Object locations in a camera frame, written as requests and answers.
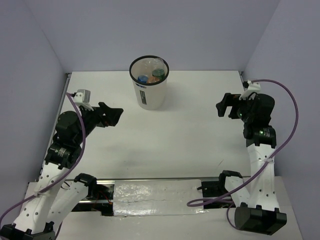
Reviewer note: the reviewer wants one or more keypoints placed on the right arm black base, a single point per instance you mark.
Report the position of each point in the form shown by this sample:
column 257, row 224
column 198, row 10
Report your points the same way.
column 214, row 189

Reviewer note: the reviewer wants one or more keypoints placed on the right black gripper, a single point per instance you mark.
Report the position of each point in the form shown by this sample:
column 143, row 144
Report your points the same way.
column 230, row 99

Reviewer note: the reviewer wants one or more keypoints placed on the silver tape patch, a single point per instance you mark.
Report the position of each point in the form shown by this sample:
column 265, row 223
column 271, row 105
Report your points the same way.
column 156, row 198

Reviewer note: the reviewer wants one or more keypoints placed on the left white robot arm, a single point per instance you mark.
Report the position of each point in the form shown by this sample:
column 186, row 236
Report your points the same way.
column 43, row 212

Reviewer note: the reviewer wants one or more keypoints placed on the clear bottle blue label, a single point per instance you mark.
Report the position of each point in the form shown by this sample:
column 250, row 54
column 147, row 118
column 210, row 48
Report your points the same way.
column 147, row 66

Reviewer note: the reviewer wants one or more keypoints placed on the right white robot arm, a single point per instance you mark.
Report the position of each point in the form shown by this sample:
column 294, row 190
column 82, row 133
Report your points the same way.
column 257, row 209

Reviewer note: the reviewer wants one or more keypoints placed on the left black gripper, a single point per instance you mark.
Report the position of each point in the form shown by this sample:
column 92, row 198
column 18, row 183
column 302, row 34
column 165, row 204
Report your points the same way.
column 111, row 116

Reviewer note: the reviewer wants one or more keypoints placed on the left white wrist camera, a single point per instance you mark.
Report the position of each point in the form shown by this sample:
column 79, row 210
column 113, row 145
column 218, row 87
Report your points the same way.
column 81, row 98

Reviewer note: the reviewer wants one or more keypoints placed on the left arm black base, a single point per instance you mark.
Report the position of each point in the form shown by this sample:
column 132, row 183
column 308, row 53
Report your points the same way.
column 99, row 199

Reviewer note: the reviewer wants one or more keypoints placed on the Pepsi bottle blue label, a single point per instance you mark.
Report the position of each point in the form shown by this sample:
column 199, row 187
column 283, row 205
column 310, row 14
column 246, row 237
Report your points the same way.
column 143, row 78

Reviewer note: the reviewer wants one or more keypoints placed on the white bin with black rim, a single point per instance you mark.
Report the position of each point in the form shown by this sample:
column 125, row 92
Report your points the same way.
column 150, row 96

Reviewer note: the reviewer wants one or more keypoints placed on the clear bottle green label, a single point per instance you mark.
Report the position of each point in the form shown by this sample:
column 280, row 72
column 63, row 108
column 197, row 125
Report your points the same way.
column 158, row 68

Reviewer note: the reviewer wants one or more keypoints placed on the long orange bottle white cap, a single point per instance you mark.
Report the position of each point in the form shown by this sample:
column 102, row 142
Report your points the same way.
column 152, row 79

